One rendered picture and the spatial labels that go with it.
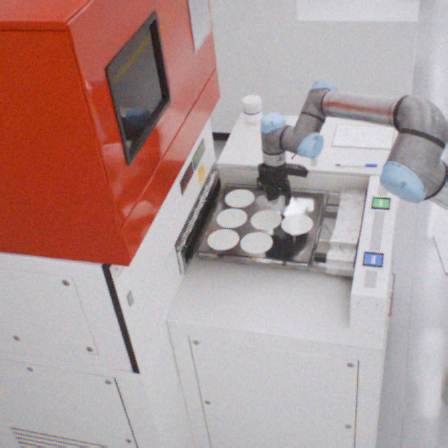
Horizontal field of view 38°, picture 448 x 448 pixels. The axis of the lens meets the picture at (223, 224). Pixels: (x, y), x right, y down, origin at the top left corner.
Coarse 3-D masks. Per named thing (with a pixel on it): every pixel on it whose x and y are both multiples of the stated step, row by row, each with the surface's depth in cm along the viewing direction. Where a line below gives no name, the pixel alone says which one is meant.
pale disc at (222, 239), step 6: (216, 234) 208; (222, 234) 208; (228, 234) 208; (234, 234) 208; (210, 240) 206; (216, 240) 206; (222, 240) 206; (228, 240) 206; (234, 240) 205; (216, 246) 204; (222, 246) 204; (228, 246) 203
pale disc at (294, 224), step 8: (288, 216) 212; (296, 216) 211; (304, 216) 211; (288, 224) 209; (296, 224) 208; (304, 224) 208; (312, 224) 207; (288, 232) 206; (296, 232) 205; (304, 232) 205
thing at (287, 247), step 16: (224, 192) 225; (256, 192) 224; (304, 192) 221; (224, 208) 218; (240, 208) 218; (256, 208) 217; (288, 208) 215; (304, 208) 214; (320, 208) 213; (240, 240) 205; (272, 240) 204; (288, 240) 203; (304, 240) 202; (256, 256) 198; (272, 256) 198; (288, 256) 197; (304, 256) 196
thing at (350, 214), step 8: (344, 200) 218; (344, 208) 215; (352, 208) 215; (360, 208) 214; (344, 216) 212; (352, 216) 212; (360, 216) 211; (336, 224) 209; (344, 224) 209; (352, 224) 209; (360, 224) 208; (336, 232) 206; (344, 232) 206; (352, 232) 206; (336, 248) 200; (328, 272) 196; (336, 272) 195; (344, 272) 194; (352, 272) 193
